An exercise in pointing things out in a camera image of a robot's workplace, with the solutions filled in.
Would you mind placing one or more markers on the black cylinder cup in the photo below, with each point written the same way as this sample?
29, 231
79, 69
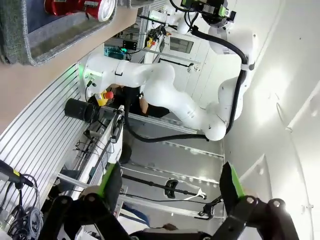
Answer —
75, 107

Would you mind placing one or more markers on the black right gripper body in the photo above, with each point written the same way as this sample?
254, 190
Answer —
212, 12

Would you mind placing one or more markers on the crushed red soda can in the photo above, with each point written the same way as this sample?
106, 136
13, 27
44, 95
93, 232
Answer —
65, 7

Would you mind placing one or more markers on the small black box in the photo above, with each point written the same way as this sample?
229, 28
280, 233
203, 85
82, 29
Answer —
130, 45

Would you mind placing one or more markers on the black pole with white camera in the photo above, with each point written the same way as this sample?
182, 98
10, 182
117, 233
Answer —
191, 68

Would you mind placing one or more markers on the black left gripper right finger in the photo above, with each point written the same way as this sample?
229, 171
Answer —
230, 190

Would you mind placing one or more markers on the aluminium frame beam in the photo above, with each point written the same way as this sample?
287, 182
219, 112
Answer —
155, 122

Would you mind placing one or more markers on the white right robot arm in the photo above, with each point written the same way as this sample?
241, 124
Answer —
160, 82

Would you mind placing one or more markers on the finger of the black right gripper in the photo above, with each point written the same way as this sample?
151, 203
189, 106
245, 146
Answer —
222, 11
187, 2

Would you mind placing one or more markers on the grey fabric basket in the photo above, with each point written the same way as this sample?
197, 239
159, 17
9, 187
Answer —
62, 37

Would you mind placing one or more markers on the black tripod pole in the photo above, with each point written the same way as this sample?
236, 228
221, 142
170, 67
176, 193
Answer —
155, 185

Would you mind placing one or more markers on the grey wall panel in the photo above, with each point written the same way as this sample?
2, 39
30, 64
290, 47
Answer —
181, 45

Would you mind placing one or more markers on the small yellow emergency stop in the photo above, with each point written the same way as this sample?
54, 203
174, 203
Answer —
150, 42

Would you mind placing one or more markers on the yellow emergency stop button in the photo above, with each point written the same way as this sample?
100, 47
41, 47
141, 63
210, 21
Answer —
102, 98

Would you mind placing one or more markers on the electronics box with green lights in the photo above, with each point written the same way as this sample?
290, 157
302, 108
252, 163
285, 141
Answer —
115, 51

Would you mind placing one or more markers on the black bar with yellow label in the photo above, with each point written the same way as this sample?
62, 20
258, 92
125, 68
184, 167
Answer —
10, 172

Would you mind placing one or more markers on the aluminium slotted base plate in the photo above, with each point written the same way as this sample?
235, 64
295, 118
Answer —
37, 130

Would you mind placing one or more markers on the seated person in black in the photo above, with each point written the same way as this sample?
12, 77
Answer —
155, 111

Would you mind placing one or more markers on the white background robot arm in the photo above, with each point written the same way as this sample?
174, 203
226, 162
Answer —
175, 22

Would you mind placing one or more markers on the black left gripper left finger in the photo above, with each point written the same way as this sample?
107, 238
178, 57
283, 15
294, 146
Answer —
112, 190

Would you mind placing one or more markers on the black clamp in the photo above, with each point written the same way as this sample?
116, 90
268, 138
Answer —
207, 210

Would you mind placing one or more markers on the white equipment cabinet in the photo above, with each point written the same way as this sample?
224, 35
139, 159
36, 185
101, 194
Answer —
110, 155

